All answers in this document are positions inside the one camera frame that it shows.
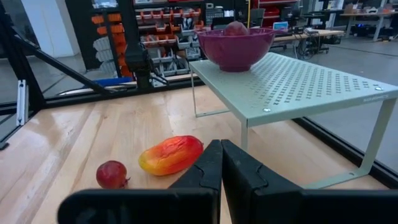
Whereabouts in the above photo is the wooden background table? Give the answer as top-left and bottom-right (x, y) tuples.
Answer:
(273, 28), (346, 44)

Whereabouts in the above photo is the purple plastic colander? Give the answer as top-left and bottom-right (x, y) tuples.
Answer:
(195, 27), (287, 73)

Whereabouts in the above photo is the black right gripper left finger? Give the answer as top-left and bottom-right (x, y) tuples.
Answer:
(57, 139), (223, 224)

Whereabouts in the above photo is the green perforated metal shelf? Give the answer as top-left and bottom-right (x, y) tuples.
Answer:
(188, 52), (398, 190)

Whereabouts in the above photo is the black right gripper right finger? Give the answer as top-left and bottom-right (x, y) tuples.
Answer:
(221, 139), (398, 224)

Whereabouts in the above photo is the silver frame bracket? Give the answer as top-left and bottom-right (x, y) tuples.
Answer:
(16, 80), (29, 126)

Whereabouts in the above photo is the storage bin rack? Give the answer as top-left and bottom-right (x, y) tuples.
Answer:
(90, 0), (237, 78)

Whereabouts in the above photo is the black aluminium table frame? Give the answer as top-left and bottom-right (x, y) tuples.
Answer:
(0, 0), (398, 187)

